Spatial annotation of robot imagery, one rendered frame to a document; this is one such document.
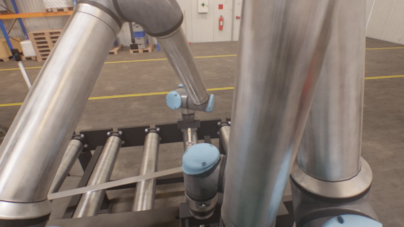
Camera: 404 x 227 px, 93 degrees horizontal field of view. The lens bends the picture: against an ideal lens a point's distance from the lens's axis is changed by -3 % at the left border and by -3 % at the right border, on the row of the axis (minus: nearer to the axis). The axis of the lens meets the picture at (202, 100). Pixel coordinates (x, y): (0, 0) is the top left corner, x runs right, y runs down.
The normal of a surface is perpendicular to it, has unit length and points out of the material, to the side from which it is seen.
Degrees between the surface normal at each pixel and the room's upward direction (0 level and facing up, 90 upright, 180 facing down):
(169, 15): 89
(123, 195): 0
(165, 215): 0
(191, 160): 5
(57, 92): 60
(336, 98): 89
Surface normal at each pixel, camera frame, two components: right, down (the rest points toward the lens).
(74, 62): 0.55, -0.13
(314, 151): -0.69, 0.45
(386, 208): -0.02, -0.89
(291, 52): -0.15, 0.46
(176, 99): -0.42, 0.25
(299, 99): 0.33, 0.44
